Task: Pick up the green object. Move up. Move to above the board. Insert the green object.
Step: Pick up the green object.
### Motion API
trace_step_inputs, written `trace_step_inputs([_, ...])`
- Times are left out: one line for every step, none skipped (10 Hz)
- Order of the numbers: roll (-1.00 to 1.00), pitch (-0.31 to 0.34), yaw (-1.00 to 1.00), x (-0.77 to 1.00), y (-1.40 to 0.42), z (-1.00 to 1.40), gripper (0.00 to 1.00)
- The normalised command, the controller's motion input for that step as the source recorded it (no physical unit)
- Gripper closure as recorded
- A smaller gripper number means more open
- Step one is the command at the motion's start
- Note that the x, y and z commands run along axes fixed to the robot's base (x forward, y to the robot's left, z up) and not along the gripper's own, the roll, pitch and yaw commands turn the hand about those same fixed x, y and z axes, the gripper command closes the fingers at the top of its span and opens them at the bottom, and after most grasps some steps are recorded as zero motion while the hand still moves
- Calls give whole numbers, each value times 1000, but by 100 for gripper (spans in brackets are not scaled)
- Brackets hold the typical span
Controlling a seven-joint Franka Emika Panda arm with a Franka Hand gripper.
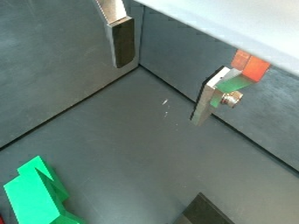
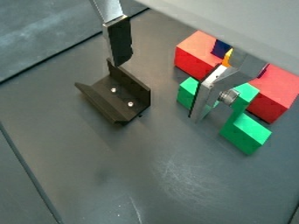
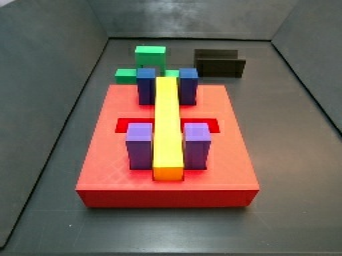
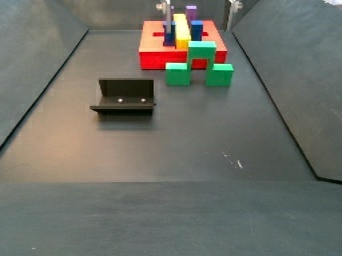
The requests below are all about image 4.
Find yellow long bar block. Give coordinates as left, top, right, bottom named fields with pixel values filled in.
left=174, top=13, right=191, bottom=50

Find right silver mounting post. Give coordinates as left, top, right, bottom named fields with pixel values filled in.
left=227, top=0, right=243, bottom=30

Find silver mounting post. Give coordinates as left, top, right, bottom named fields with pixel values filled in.
left=157, top=0, right=171, bottom=21
left=227, top=0, right=243, bottom=30

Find red board base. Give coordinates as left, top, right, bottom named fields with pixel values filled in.
left=139, top=20, right=227, bottom=70

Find black angled bracket holder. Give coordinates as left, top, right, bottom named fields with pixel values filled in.
left=90, top=78, right=155, bottom=113

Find green arch block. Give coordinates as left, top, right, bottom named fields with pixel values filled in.
left=166, top=41, right=235, bottom=87

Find purple arch block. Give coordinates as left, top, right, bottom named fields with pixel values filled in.
left=186, top=5, right=198, bottom=21

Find blue arch block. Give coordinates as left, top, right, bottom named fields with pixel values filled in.
left=165, top=20, right=206, bottom=49

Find left silver mounting post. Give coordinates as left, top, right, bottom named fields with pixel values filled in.
left=157, top=0, right=171, bottom=21

